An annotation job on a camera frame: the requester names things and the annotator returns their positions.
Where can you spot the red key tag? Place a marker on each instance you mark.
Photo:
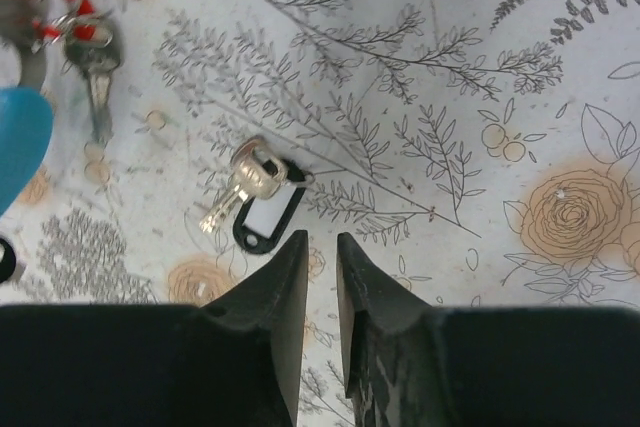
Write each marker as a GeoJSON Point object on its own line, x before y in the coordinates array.
{"type": "Point", "coordinates": [53, 20]}

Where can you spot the silver key on red tag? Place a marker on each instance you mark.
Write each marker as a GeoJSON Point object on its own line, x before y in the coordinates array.
{"type": "Point", "coordinates": [96, 60]}

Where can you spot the key with black tag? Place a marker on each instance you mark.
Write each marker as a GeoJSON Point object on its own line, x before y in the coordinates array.
{"type": "Point", "coordinates": [264, 191]}

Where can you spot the metal key organizer blue handle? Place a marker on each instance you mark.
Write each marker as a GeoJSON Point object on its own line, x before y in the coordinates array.
{"type": "Point", "coordinates": [26, 115]}

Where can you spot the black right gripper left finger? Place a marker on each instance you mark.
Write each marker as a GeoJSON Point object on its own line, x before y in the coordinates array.
{"type": "Point", "coordinates": [233, 362]}

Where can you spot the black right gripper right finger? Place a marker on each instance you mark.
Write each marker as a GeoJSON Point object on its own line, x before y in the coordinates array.
{"type": "Point", "coordinates": [407, 363]}

